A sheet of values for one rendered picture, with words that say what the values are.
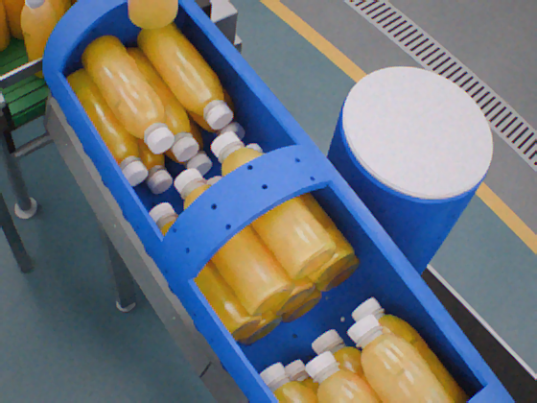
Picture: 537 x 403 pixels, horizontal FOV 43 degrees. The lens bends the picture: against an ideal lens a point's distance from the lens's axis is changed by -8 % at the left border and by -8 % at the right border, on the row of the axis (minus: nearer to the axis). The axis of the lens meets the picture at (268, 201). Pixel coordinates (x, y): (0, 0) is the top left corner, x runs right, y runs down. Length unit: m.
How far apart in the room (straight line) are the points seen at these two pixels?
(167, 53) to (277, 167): 0.32
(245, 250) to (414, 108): 0.48
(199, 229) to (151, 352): 1.22
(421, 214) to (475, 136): 0.18
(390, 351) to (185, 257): 0.28
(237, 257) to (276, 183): 0.11
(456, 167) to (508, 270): 1.23
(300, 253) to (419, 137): 0.42
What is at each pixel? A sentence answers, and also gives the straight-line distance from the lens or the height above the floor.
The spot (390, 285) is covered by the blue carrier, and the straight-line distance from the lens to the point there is 1.07.
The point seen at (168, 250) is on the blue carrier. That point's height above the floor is 1.14.
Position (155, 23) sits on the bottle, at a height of 1.26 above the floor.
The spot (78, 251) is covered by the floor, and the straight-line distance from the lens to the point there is 2.25.
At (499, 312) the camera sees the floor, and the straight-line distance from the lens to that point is 2.35.
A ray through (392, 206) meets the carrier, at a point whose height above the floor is 0.99.
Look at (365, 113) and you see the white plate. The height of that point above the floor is 1.04.
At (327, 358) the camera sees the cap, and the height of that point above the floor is 1.14.
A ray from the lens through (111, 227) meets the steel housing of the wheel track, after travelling 1.29.
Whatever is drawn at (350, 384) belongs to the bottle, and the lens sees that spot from 0.90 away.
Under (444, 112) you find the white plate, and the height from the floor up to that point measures 1.04.
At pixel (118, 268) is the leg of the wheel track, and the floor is 0.31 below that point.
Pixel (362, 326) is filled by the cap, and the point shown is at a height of 1.19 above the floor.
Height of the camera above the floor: 2.00
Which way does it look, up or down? 60 degrees down
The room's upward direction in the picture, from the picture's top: 12 degrees clockwise
